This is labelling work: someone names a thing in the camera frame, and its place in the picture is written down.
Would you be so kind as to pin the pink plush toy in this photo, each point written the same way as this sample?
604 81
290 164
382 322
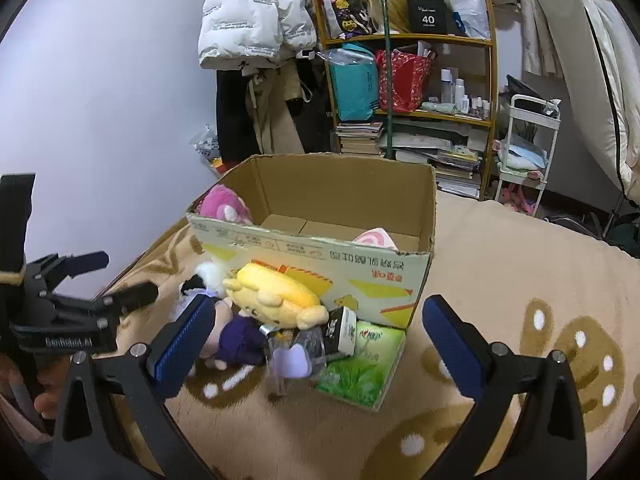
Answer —
225 202

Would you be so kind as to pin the black pink patterned bag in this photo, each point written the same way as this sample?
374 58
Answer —
345 5

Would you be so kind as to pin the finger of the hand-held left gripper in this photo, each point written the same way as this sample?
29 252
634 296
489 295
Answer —
82 262
132 297

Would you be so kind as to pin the row of cosmetic bottles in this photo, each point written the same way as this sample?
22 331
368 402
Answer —
462 100

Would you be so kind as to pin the dark hanging jacket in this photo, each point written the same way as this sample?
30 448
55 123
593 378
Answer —
312 105

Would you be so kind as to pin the beige hanging coat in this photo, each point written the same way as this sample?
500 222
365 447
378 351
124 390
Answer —
270 120

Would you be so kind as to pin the black hanging garment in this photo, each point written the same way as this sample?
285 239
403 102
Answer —
232 115

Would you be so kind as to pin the white puffer jacket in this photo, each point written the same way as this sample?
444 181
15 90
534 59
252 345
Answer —
250 15

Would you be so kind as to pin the cardboard box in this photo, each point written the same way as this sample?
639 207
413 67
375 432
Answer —
310 260

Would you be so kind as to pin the clear packet with purple item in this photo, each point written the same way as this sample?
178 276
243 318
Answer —
291 360

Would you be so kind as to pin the purple dress plush doll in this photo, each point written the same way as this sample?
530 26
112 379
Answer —
237 340

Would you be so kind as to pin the person's left hand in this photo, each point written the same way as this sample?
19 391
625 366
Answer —
47 404

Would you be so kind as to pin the white recliner chair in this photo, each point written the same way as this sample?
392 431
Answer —
605 60

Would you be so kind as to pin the beige brown patterned blanket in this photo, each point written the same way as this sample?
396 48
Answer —
500 270

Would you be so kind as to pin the pink white round plush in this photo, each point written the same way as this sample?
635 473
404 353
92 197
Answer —
375 237

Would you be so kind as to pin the wooden shelf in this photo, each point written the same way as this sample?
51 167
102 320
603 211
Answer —
435 38

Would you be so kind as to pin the green tissue pack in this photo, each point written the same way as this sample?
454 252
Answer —
360 375

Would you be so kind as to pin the clear plastic bag of toys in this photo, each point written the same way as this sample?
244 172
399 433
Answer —
206 147

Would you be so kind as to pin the black box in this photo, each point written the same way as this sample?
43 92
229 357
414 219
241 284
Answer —
429 15

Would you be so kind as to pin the white trolley cart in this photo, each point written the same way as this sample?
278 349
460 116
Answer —
517 160

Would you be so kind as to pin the stack of books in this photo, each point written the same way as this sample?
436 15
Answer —
357 140

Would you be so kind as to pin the red patterned bag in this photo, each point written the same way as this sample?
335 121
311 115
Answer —
405 80

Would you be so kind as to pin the yellow plush dog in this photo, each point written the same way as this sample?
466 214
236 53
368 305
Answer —
280 295

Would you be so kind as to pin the teal bag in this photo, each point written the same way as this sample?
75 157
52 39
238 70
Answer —
352 85

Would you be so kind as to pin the green pole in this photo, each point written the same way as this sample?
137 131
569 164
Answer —
387 85

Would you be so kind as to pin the blonde wig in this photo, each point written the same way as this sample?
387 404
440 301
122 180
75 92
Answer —
397 5

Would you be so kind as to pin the black white carton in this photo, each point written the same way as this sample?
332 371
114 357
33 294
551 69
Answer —
342 332

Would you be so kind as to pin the pile of magazines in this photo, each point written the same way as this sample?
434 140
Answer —
450 165

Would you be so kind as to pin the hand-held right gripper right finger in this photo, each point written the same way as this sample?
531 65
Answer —
450 347

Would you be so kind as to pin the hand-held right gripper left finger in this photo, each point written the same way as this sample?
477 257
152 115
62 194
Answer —
182 347

